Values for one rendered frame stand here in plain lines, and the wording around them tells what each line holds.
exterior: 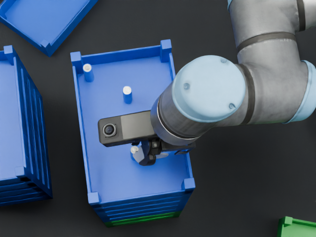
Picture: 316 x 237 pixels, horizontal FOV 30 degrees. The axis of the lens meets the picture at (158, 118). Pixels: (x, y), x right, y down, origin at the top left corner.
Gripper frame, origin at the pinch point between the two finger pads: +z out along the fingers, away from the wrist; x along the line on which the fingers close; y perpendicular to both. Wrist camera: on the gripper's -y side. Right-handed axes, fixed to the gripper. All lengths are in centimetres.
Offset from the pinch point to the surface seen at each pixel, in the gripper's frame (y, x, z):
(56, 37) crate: -4, 47, 52
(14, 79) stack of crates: -18.6, 25.6, 28.2
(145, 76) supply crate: 6.1, 16.5, 5.1
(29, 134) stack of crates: -15.9, 13.0, 31.9
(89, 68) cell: -6.2, 17.4, 1.7
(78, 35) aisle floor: 4, 48, 56
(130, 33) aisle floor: 19, 47, 52
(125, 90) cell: 0.1, 11.9, -0.1
